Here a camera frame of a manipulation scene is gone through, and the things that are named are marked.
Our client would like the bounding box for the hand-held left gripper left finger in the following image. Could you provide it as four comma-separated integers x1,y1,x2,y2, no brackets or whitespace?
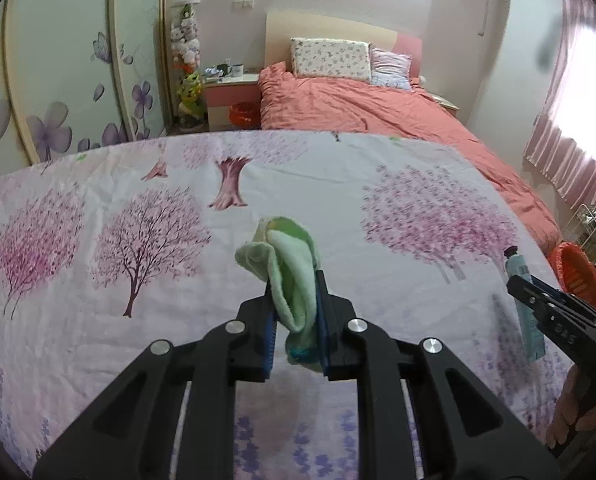
32,294,279,480

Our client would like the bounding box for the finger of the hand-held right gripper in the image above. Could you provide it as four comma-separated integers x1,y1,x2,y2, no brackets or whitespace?
506,275,596,361

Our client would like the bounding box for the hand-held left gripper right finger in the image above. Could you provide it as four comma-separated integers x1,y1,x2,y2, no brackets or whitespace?
314,270,562,480

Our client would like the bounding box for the pale blue cream tube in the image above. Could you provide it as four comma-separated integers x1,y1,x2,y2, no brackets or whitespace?
503,246,547,361

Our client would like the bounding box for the red plastic waste basket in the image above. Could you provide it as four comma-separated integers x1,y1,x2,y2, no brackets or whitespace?
549,241,596,318

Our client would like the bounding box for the green cloth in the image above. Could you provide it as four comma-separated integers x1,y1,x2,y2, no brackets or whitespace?
235,216,324,373

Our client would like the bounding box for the person's right hand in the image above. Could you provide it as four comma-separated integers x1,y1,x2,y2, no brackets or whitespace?
547,364,586,451

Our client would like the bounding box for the tree-printed blanket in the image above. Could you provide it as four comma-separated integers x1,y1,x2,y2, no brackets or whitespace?
0,130,579,480

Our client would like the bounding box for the pink window curtain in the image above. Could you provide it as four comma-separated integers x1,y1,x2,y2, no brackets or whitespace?
523,0,596,211

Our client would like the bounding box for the small orange bin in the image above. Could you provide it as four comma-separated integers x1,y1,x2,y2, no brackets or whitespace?
228,102,256,128

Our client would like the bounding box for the bed with salmon duvet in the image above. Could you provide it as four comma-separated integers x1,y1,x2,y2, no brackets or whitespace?
258,61,564,256

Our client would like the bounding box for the pink striped pillow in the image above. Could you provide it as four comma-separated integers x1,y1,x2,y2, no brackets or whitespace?
369,47,413,91

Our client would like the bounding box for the white floral pillow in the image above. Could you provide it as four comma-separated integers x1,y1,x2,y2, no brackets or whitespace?
290,37,373,83

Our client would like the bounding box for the stack of plush toys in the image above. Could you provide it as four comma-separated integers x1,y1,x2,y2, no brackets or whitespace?
169,2,206,128

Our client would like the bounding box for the beige and pink headboard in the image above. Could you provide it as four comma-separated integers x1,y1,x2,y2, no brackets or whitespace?
265,10,424,78

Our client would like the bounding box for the flower-printed wardrobe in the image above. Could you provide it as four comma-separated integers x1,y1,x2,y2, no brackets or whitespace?
0,0,171,196

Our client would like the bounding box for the white wire rack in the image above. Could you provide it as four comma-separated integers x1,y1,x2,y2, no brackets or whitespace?
573,202,596,261

